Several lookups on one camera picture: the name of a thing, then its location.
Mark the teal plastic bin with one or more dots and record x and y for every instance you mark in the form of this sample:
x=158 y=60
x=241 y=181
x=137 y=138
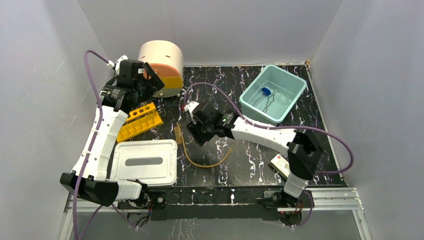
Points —
x=275 y=78

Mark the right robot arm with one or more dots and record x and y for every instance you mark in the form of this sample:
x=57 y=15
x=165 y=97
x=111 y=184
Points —
x=301 y=147

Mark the white bin lid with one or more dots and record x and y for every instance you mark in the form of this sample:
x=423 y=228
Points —
x=153 y=162

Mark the cream orange cylindrical container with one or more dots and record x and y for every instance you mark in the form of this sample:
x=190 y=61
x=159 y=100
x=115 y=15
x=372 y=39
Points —
x=167 y=60

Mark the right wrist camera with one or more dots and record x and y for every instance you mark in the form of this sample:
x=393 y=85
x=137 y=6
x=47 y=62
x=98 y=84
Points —
x=190 y=107

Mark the white red box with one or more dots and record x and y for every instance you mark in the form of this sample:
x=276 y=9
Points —
x=281 y=166

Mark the brown test tube brush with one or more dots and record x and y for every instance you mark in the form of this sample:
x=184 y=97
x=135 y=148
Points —
x=178 y=135

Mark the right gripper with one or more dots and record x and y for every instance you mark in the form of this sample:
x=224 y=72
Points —
x=193 y=129

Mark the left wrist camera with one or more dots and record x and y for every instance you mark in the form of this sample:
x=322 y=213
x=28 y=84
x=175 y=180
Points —
x=116 y=65

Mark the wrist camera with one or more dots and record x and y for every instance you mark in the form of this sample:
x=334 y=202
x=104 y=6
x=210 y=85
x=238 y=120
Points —
x=116 y=65
x=190 y=107

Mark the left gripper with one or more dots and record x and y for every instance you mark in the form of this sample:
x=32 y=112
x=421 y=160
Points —
x=151 y=78

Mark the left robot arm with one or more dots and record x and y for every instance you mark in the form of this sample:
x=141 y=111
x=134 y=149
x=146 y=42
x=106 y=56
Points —
x=89 y=179

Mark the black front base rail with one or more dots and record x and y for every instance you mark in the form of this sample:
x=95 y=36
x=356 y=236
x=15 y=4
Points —
x=268 y=203

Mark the tan rubber tube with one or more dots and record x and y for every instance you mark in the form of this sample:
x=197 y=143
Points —
x=201 y=158

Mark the yellow test tube rack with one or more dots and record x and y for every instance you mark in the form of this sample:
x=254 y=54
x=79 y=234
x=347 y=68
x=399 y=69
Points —
x=139 y=121

